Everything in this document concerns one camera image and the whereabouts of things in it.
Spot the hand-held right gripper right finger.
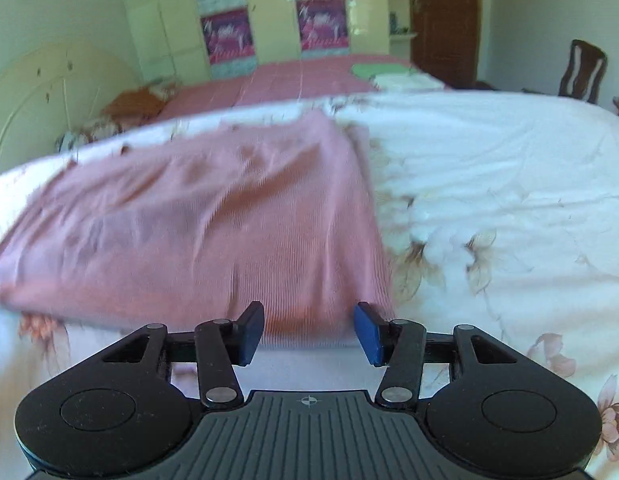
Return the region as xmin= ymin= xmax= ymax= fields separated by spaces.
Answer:
xmin=353 ymin=301 xmax=521 ymax=409

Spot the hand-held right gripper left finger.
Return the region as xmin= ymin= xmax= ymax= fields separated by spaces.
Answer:
xmin=102 ymin=301 xmax=266 ymax=409

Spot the pink long-sleeve sweater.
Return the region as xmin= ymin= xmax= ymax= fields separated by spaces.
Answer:
xmin=0 ymin=109 xmax=396 ymax=350

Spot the patterned pillow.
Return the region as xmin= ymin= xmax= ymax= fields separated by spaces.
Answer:
xmin=55 ymin=116 xmax=126 ymax=155

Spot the white floral quilt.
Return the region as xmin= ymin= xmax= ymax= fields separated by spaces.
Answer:
xmin=0 ymin=87 xmax=619 ymax=478

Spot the cream round headboard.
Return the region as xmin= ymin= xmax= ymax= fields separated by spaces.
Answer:
xmin=0 ymin=40 xmax=144 ymax=177

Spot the orange pillow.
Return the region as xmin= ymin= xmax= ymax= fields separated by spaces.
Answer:
xmin=101 ymin=86 xmax=171 ymax=119

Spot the folded white cloth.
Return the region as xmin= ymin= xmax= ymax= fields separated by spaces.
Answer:
xmin=372 ymin=74 xmax=439 ymax=93

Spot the pink checked bed sheet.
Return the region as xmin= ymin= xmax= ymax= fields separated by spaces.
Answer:
xmin=156 ymin=52 xmax=453 ymax=122

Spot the folded green cloth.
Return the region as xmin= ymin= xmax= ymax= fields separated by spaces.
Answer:
xmin=350 ymin=62 xmax=416 ymax=81

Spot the cream glossy wardrobe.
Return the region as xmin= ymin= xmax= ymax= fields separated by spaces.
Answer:
xmin=116 ymin=0 xmax=391 ymax=83

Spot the brown wooden door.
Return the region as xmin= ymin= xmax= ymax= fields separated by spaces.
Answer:
xmin=408 ymin=0 xmax=483 ymax=89

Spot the cream corner shelf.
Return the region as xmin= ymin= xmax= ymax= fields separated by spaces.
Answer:
xmin=387 ymin=0 xmax=420 ymax=56

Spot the brown wooden chair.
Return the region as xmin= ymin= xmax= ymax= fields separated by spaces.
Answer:
xmin=558 ymin=39 xmax=609 ymax=106

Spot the purple wall poster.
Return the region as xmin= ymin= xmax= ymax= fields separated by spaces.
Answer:
xmin=295 ymin=0 xmax=351 ymax=57
xmin=200 ymin=7 xmax=258 ymax=67

